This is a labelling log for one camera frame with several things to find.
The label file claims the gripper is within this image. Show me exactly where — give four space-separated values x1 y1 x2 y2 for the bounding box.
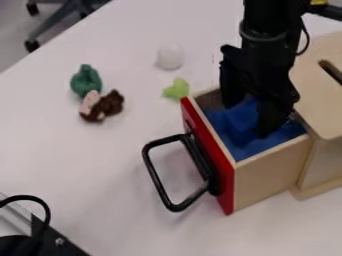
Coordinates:
219 31 301 139

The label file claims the blue square block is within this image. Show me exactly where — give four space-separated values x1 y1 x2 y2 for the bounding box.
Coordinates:
221 96 265 149

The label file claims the drawer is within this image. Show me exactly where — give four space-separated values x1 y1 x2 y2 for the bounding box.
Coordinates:
140 87 313 216

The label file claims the white ball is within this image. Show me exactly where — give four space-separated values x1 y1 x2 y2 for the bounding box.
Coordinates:
153 41 188 72

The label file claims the cabinet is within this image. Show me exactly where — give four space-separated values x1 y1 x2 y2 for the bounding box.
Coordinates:
287 30 342 202

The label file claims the light green toy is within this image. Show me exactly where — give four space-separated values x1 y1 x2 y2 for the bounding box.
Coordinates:
160 77 192 101

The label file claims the brown plush toy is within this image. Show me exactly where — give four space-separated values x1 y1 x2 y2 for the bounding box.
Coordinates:
77 88 126 123

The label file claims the dark green plush toy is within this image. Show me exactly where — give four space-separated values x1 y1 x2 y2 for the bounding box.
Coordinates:
69 63 105 99

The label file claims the office chair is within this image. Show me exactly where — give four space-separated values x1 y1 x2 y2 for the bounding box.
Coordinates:
22 0 113 54

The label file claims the black bag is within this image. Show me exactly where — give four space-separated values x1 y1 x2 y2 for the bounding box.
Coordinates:
0 194 93 256

